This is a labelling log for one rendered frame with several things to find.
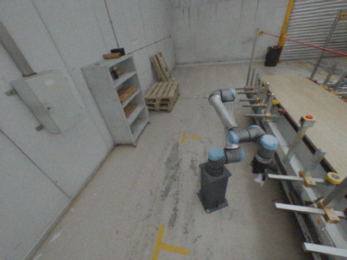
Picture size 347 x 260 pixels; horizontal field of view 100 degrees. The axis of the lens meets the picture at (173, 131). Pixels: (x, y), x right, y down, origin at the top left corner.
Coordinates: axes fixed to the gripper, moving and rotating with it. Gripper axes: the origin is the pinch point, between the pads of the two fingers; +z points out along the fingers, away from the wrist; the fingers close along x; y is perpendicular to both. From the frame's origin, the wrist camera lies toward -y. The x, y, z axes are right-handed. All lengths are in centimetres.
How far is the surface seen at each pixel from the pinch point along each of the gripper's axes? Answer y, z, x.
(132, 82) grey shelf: 199, -9, -204
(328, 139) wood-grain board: -70, 4, -54
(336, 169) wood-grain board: -57, 4, -18
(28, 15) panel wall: 225, -121, -82
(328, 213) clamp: -36.7, 6.7, 16.5
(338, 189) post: -36.4, -11.0, 11.1
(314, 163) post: -37.3, -6.2, -12.4
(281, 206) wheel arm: -11.4, 7.7, 15.8
